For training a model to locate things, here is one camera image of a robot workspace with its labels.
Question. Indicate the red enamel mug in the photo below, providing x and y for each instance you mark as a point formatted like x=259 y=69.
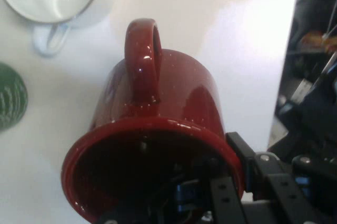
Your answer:
x=163 y=103

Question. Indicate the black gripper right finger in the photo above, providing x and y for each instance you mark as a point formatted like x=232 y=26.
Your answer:
x=263 y=171

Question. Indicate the dark green enamel mug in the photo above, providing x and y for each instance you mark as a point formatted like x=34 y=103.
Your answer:
x=10 y=97

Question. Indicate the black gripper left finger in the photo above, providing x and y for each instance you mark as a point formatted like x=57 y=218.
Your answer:
x=226 y=200

